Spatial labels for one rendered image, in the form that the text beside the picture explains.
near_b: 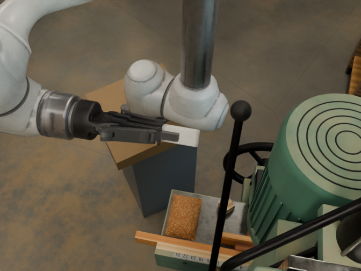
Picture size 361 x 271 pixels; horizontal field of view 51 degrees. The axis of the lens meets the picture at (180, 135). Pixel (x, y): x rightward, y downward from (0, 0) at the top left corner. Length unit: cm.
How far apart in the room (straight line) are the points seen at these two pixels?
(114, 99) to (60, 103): 90
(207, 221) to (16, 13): 71
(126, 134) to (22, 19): 25
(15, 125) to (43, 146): 165
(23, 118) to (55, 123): 5
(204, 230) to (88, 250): 107
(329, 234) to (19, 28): 54
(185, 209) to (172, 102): 40
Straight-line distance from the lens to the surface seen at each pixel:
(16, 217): 223
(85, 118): 71
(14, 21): 68
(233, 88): 253
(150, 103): 134
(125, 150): 148
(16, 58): 66
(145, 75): 131
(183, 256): 100
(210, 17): 107
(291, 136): 51
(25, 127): 75
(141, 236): 103
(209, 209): 110
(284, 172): 51
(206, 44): 112
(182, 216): 106
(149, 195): 184
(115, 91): 164
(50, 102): 73
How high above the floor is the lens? 192
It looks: 57 degrees down
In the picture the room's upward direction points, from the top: straight up
